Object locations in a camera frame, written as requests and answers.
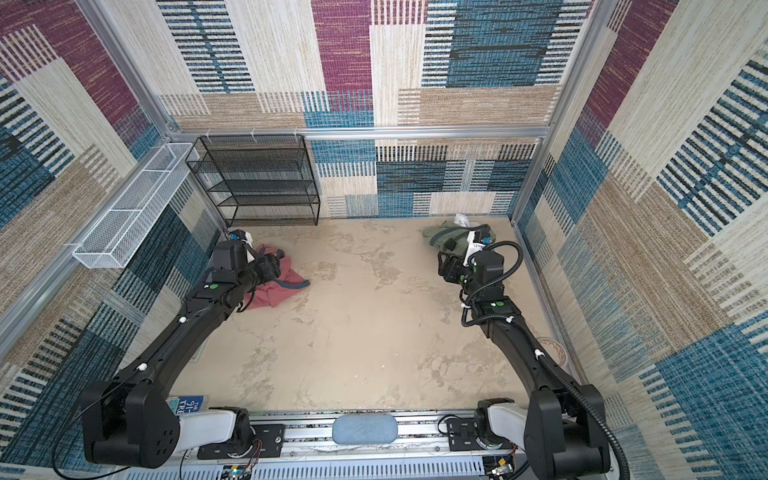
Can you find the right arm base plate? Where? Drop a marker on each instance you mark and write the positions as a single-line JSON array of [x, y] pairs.
[[463, 435]]

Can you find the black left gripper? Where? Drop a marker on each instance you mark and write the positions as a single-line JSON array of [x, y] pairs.
[[269, 266]]

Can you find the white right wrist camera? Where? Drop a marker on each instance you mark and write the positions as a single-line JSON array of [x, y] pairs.
[[478, 237]]

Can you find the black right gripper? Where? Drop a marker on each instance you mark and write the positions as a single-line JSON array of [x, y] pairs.
[[450, 264]]

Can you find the red cloth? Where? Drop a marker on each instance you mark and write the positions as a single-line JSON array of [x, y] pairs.
[[287, 284]]

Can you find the clear tape roll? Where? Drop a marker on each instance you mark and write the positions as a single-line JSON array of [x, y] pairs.
[[556, 350]]

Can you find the green cloth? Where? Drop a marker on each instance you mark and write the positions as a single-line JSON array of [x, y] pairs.
[[449, 238]]

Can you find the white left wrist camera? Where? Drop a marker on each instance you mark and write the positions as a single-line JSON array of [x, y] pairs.
[[238, 234]]

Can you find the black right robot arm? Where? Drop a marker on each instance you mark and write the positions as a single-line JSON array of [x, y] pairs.
[[562, 429]]

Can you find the colourful children's book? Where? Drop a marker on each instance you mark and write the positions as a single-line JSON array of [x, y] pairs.
[[186, 404]]

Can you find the blue oval pad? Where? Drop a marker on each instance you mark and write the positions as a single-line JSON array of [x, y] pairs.
[[365, 429]]

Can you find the white wire mesh basket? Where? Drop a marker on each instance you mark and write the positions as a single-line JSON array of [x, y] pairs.
[[113, 241]]

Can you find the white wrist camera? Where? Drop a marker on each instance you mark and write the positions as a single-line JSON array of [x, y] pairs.
[[238, 234], [478, 237]]

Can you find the white cloth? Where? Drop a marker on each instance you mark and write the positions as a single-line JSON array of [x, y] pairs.
[[464, 221]]

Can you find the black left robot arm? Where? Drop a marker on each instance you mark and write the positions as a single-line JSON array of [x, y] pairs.
[[126, 421]]

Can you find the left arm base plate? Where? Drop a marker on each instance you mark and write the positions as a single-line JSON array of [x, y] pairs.
[[264, 441]]

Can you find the black wire mesh shelf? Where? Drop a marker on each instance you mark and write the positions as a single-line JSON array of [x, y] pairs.
[[257, 180]]

